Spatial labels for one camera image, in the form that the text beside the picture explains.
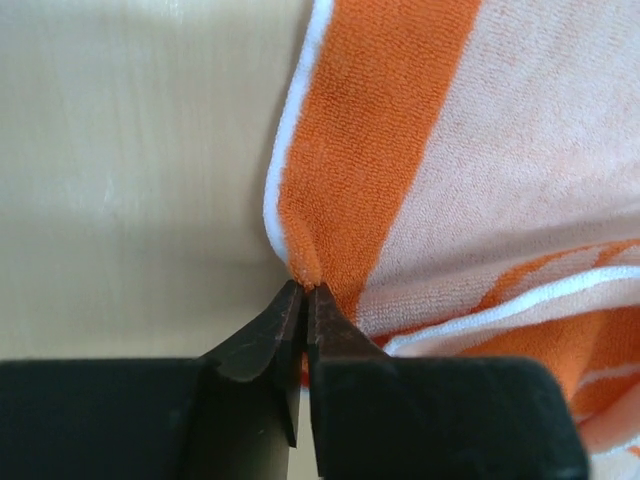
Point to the orange Doraemon towel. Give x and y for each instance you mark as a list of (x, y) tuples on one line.
[(464, 175)]

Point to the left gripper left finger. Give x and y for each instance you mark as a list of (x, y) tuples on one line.
[(245, 416)]

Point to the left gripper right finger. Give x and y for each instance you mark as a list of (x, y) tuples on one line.
[(354, 411)]

